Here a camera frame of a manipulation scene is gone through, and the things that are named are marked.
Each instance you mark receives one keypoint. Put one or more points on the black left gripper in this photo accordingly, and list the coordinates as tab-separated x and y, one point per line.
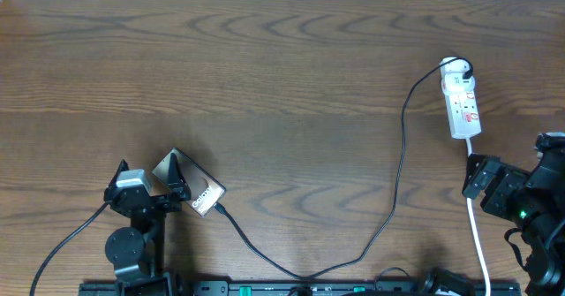
176	199

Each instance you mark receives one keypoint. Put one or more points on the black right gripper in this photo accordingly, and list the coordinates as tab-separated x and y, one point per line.
508	178

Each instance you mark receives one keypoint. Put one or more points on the bronze Galaxy smartphone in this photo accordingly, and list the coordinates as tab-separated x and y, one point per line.
206	191

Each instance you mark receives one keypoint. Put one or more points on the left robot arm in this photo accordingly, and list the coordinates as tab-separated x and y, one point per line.
137	251

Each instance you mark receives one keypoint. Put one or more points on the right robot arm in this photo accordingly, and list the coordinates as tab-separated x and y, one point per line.
534	202

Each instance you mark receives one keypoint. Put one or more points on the white USB charger plug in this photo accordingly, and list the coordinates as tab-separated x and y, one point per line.
459	65

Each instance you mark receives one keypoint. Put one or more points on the white power strip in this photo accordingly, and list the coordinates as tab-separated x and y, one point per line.
461	103

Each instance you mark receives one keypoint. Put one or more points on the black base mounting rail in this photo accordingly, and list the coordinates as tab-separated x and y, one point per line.
438	282

